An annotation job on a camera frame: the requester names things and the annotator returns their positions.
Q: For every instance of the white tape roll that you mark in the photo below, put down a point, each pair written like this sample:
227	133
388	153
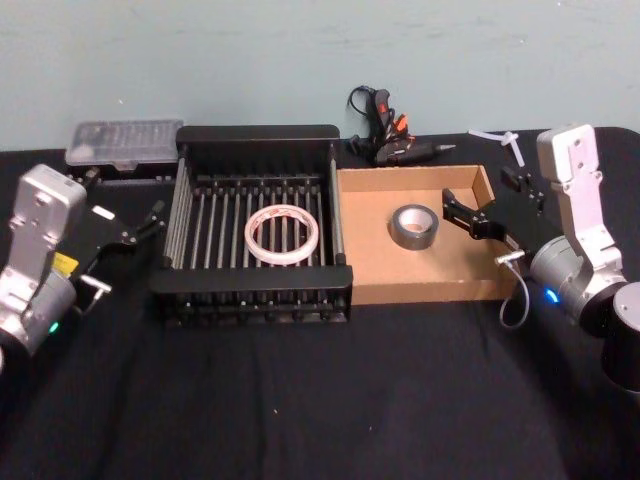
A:
280	258

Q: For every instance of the black rack with steel bars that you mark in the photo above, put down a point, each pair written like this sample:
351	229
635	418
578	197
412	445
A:
250	282

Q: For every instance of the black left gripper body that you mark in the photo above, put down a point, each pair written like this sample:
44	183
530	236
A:
102	227

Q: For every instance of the clear plastic case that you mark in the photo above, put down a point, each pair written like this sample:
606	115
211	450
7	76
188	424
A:
125	142

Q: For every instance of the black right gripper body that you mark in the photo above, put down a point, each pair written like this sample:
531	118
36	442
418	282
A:
525	222

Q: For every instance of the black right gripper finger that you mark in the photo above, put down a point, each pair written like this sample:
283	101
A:
522	182
465	212

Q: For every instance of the shallow brown cardboard tray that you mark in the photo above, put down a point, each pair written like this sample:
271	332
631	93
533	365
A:
380	270

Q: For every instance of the small white three-armed plastic piece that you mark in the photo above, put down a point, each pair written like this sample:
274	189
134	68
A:
515	150

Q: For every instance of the black table cloth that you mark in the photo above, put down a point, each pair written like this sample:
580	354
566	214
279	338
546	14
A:
200	400

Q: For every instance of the silver tape roll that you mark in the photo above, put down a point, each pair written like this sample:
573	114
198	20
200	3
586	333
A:
400	237

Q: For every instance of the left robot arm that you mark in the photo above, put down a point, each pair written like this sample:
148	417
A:
35	240

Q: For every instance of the plain pale wall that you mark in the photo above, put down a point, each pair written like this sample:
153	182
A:
250	50

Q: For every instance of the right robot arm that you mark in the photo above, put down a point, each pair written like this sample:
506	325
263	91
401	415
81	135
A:
585	210

